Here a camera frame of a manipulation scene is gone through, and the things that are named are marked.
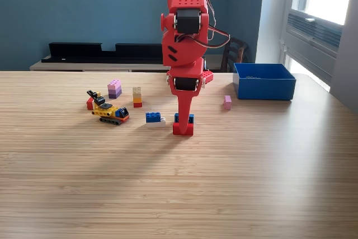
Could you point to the blue red brick stack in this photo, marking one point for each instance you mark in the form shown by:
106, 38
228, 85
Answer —
190, 130

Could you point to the blue plastic bin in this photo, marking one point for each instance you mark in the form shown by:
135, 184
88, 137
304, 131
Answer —
265, 88

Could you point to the blue white brick stack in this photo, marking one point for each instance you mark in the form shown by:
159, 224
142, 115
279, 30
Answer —
153, 118

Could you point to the tan orange red brick stack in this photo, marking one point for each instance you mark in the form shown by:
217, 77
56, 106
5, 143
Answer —
137, 99

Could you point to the dark wooden chair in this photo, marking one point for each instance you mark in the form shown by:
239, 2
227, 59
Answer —
236, 47

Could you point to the pink purple brick stack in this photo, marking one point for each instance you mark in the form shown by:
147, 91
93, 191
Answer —
114, 90

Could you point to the yellow toy digger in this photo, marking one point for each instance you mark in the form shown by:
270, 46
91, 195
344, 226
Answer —
107, 111

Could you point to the small red brick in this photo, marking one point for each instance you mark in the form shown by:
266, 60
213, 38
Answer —
89, 104

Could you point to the black shelf riser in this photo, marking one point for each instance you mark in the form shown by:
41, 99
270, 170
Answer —
84, 51

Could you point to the grey window air conditioner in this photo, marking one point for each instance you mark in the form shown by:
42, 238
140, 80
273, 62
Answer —
313, 43

